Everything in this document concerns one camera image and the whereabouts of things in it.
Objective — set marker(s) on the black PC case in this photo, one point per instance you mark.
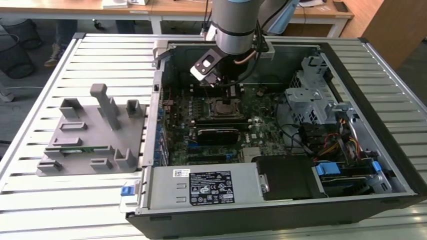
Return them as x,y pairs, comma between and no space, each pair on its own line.
267,220

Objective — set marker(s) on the wooden cabinet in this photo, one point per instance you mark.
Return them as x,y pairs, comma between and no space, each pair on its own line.
394,25

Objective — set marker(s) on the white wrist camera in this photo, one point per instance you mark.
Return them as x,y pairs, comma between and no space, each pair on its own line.
205,66
269,51

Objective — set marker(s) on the black expansion slot blue latch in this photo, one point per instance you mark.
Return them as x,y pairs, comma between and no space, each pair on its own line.
207,158

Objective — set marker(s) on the person in blue jeans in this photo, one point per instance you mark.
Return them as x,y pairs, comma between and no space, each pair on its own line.
66,32

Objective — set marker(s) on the silver chipset heatsink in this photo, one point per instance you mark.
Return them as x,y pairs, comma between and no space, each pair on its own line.
253,153

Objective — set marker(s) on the green RAM stick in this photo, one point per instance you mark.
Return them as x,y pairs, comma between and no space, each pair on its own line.
81,149

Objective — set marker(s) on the pale blue teach pendant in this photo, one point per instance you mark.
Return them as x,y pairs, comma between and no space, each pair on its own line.
283,20

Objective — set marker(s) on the black plastic bracket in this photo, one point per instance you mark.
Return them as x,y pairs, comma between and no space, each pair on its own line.
317,135

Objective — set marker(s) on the green motherboard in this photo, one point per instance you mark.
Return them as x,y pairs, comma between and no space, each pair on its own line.
267,117

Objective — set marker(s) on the black graphics card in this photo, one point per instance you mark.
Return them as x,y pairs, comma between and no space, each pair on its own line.
217,137

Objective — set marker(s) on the grey parts rack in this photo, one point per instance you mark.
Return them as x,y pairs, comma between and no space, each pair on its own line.
101,140

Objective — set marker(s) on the blue case latch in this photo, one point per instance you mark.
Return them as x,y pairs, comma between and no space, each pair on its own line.
129,192

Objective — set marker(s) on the silver power supply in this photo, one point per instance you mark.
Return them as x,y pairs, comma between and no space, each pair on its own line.
167,187

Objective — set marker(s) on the silver metal drive cage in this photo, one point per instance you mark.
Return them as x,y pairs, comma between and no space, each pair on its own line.
305,100

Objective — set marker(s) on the white box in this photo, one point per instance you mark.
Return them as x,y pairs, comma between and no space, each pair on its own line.
115,4

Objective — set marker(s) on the black mesh waste bin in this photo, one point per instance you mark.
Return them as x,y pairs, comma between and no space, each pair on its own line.
23,30
15,57

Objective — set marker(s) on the black plastic cover box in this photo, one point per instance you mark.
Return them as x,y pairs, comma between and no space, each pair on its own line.
287,177

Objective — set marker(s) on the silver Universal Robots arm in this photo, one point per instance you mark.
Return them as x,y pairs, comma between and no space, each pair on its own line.
237,25

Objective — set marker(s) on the CPU socket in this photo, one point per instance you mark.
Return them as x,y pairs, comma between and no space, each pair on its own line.
225,116

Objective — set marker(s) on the black phone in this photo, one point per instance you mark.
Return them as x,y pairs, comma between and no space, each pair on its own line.
341,6

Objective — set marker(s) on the hard disk in blue carrier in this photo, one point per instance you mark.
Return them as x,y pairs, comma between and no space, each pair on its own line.
327,170

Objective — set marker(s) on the blue plastic clip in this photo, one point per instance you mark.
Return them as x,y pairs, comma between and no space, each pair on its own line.
375,167

